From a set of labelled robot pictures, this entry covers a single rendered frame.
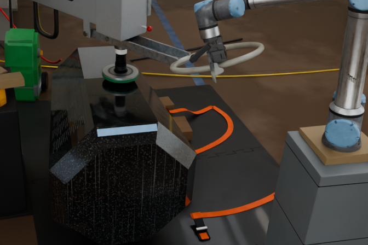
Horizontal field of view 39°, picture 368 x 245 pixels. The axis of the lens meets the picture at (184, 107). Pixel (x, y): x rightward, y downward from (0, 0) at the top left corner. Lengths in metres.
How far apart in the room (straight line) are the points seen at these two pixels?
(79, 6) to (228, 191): 1.59
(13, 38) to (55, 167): 1.98
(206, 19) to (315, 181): 0.91
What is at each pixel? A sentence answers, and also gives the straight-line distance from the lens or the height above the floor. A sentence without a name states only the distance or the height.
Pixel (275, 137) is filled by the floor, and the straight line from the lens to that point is 4.36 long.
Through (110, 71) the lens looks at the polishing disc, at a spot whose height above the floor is 0.89.
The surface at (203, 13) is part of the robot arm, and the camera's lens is 2.36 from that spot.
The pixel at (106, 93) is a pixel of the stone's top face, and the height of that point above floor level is 0.83.
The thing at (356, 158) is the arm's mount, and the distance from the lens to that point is 2.64.
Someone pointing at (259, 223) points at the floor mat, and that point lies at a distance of 3.45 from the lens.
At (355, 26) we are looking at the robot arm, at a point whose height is 1.56.
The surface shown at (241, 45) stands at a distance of 2.83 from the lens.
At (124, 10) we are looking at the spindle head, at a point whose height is 1.31.
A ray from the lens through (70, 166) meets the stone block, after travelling 2.76.
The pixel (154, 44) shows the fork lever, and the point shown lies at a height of 1.11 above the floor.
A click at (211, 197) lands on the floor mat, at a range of 3.58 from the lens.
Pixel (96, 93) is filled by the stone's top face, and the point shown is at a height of 0.83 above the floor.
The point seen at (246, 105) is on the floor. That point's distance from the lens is 4.76.
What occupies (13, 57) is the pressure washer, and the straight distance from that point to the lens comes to 4.56.
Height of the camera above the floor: 2.24
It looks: 29 degrees down
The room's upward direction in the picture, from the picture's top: 5 degrees clockwise
